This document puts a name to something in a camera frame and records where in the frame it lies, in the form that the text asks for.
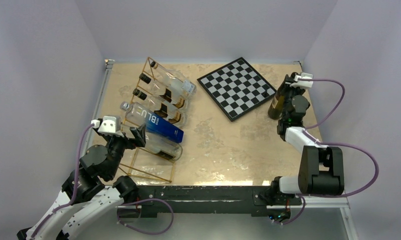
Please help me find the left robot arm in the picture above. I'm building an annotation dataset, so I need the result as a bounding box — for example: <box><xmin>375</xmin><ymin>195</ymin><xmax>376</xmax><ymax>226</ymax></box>
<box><xmin>17</xmin><ymin>119</ymin><xmax>146</xmax><ymax>240</ymax></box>

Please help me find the dark green wine bottle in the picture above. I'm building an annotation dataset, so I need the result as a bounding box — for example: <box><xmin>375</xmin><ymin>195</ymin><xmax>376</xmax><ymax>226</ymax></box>
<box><xmin>267</xmin><ymin>82</ymin><xmax>286</xmax><ymax>120</ymax></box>

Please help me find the gold wire wine rack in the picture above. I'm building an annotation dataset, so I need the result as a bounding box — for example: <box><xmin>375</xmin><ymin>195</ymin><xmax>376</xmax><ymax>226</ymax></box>
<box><xmin>119</xmin><ymin>57</ymin><xmax>188</xmax><ymax>183</ymax></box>

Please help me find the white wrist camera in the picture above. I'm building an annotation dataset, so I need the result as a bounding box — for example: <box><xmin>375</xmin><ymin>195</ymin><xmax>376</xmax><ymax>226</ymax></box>
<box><xmin>290</xmin><ymin>72</ymin><xmax>314</xmax><ymax>90</ymax></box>
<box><xmin>90</xmin><ymin>115</ymin><xmax>124</xmax><ymax>137</ymax></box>

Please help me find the blue square Blu bottle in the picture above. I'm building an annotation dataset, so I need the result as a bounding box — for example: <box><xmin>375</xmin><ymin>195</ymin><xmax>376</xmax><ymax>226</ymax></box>
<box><xmin>120</xmin><ymin>101</ymin><xmax>184</xmax><ymax>144</ymax></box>

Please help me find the black white chessboard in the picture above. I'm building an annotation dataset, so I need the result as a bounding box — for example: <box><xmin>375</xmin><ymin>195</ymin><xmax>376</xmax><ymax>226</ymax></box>
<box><xmin>197</xmin><ymin>57</ymin><xmax>277</xmax><ymax>122</ymax></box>

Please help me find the clear bottle gold black label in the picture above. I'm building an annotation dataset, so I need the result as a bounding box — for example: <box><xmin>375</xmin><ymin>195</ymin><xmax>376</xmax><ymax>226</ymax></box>
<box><xmin>139</xmin><ymin>73</ymin><xmax>190</xmax><ymax>113</ymax></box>

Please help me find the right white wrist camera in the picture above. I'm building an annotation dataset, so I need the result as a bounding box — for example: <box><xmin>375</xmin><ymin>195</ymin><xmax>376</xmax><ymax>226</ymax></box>
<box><xmin>290</xmin><ymin>72</ymin><xmax>314</xmax><ymax>90</ymax></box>

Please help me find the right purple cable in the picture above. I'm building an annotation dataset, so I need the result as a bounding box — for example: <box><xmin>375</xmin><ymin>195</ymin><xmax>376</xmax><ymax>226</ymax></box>
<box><xmin>298</xmin><ymin>78</ymin><xmax>380</xmax><ymax>199</ymax></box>

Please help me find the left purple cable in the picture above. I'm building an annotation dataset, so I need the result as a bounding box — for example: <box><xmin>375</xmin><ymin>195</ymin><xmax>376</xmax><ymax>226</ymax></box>
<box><xmin>26</xmin><ymin>123</ymin><xmax>97</xmax><ymax>240</ymax></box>

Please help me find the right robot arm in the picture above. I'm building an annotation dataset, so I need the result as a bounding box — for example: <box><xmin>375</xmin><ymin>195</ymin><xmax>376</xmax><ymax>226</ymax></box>
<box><xmin>257</xmin><ymin>72</ymin><xmax>345</xmax><ymax>206</ymax></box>

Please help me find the clear round glass bottle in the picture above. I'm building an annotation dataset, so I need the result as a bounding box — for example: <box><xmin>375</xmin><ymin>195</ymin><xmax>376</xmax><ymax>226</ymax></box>
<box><xmin>144</xmin><ymin>132</ymin><xmax>183</xmax><ymax>162</ymax></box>

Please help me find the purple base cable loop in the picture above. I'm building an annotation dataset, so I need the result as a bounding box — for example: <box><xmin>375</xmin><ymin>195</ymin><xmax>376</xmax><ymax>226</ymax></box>
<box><xmin>116</xmin><ymin>198</ymin><xmax>175</xmax><ymax>236</ymax></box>

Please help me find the clear bottle white label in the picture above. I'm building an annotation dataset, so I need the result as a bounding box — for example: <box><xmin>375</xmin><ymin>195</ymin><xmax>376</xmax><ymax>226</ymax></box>
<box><xmin>149</xmin><ymin>61</ymin><xmax>197</xmax><ymax>100</ymax></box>

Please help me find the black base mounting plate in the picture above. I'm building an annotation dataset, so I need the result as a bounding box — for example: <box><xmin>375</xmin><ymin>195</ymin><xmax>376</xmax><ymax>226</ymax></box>
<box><xmin>136</xmin><ymin>185</ymin><xmax>302</xmax><ymax>218</ymax></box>

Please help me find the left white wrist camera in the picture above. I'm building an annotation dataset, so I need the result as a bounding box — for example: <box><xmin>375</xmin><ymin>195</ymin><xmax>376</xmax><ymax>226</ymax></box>
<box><xmin>90</xmin><ymin>115</ymin><xmax>124</xmax><ymax>137</ymax></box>

